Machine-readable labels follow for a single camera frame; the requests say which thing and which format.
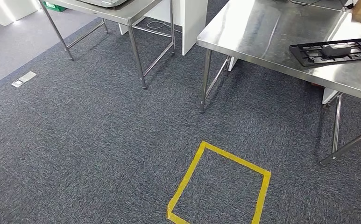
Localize black plastic panel part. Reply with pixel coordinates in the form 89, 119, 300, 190
288, 37, 361, 68

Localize stainless steel workbench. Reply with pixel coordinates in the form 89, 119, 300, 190
196, 0, 361, 167

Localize grey sheet metal part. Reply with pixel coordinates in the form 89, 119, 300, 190
76, 0, 130, 9

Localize yellow floor tape square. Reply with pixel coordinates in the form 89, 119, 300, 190
166, 140, 272, 224

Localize white cabinet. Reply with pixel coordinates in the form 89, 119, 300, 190
118, 0, 209, 56

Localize stainless steel table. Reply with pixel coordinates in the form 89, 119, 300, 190
38, 0, 176, 91

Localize silver floor socket plate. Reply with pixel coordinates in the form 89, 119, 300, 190
11, 71, 37, 88

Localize green plastic crate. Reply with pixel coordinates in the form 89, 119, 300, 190
42, 1, 67, 13

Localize pale floor cable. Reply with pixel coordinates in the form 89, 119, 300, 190
145, 20, 184, 34

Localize black cable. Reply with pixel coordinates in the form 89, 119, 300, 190
287, 0, 323, 7

